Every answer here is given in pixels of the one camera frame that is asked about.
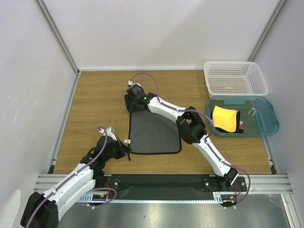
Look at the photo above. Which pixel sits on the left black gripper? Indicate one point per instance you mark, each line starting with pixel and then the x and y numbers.
pixel 123 149

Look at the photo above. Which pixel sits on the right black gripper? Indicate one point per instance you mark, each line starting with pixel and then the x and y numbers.
pixel 129 103

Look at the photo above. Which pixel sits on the yellow and black towel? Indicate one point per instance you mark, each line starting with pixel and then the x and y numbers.
pixel 226 120

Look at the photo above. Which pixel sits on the pink and black towel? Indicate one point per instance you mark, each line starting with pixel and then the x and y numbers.
pixel 241 128

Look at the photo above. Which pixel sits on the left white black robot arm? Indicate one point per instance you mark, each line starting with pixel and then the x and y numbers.
pixel 45 210

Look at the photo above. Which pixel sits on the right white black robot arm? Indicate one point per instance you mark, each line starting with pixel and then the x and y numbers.
pixel 191 127

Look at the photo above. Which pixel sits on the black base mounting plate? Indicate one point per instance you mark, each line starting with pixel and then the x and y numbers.
pixel 174 187

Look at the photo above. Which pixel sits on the white perforated plastic basket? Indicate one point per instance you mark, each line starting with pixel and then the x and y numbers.
pixel 234 78

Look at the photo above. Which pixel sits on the teal transparent plastic tray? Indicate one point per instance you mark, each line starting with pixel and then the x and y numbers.
pixel 256 114

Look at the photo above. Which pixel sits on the white object at left edge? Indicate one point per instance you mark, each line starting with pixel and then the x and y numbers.
pixel 10 210

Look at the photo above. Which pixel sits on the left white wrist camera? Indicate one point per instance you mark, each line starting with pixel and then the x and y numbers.
pixel 108 132

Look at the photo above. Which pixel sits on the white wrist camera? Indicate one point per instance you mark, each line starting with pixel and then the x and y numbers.
pixel 131 83
pixel 108 132

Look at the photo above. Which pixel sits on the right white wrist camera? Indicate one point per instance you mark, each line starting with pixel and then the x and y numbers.
pixel 131 83

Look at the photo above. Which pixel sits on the left grey cable duct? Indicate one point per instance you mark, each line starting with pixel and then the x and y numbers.
pixel 94 197

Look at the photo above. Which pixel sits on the grey cable duct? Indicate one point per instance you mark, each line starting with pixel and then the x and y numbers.
pixel 225 197
pixel 94 197

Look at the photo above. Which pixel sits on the right grey cable duct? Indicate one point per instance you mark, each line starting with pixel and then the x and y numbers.
pixel 225 197

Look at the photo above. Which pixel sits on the aluminium frame rail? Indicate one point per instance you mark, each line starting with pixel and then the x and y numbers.
pixel 260 184

